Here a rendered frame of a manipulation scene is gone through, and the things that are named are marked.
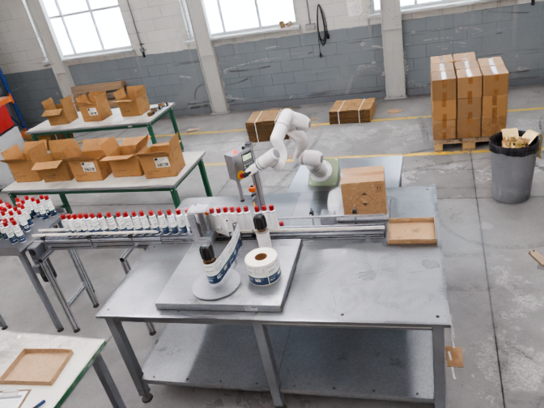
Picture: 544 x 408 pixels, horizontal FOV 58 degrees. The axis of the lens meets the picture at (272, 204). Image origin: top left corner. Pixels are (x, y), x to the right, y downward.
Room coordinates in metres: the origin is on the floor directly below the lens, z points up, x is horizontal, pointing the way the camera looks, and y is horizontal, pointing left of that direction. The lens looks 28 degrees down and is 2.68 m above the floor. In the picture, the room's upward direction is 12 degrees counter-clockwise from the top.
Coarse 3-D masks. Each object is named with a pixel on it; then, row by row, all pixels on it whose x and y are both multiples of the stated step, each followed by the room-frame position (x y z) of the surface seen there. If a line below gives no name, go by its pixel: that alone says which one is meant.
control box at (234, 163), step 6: (240, 150) 3.11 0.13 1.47; (246, 150) 3.10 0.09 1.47; (228, 156) 3.05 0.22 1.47; (234, 156) 3.03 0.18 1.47; (240, 156) 3.06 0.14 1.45; (252, 156) 3.11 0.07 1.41; (228, 162) 3.07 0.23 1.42; (234, 162) 3.02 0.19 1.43; (240, 162) 3.05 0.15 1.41; (246, 162) 3.08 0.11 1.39; (228, 168) 3.08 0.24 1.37; (234, 168) 3.03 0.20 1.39; (240, 168) 3.05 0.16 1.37; (246, 168) 3.07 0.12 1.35; (228, 174) 3.10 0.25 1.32; (234, 174) 3.04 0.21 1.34; (234, 180) 3.05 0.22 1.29; (240, 180) 3.04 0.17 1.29
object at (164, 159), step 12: (156, 144) 4.92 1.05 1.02; (168, 144) 4.84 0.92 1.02; (144, 156) 4.62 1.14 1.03; (156, 156) 4.59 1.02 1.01; (168, 156) 4.55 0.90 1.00; (180, 156) 4.73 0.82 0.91; (144, 168) 4.64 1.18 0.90; (156, 168) 4.60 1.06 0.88; (168, 168) 4.56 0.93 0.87; (180, 168) 4.66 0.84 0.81
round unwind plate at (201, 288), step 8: (232, 272) 2.56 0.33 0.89; (200, 280) 2.55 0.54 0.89; (224, 280) 2.49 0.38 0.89; (232, 280) 2.48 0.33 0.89; (192, 288) 2.48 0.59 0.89; (200, 288) 2.46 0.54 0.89; (208, 288) 2.44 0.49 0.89; (216, 288) 2.43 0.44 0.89; (224, 288) 2.41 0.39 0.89; (232, 288) 2.39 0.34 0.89; (200, 296) 2.38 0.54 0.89; (208, 296) 2.36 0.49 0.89; (216, 296) 2.35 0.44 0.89
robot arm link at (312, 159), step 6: (306, 150) 3.45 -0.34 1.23; (312, 150) 3.44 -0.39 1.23; (306, 156) 3.39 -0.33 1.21; (312, 156) 3.37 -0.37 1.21; (318, 156) 3.36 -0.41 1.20; (306, 162) 3.38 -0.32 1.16; (312, 162) 3.36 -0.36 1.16; (318, 162) 3.35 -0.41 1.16; (312, 168) 3.46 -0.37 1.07; (318, 168) 3.50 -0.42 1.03
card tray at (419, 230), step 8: (392, 224) 2.81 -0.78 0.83; (400, 224) 2.79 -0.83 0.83; (408, 224) 2.77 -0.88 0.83; (416, 224) 2.75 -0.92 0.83; (424, 224) 2.73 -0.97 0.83; (432, 224) 2.71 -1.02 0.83; (392, 232) 2.72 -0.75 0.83; (400, 232) 2.70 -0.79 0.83; (408, 232) 2.68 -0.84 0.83; (416, 232) 2.66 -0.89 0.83; (424, 232) 2.64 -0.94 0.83; (432, 232) 2.62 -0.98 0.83; (392, 240) 2.59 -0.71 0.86; (400, 240) 2.57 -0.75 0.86; (408, 240) 2.56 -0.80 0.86; (416, 240) 2.54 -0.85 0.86; (424, 240) 2.52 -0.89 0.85; (432, 240) 2.51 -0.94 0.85
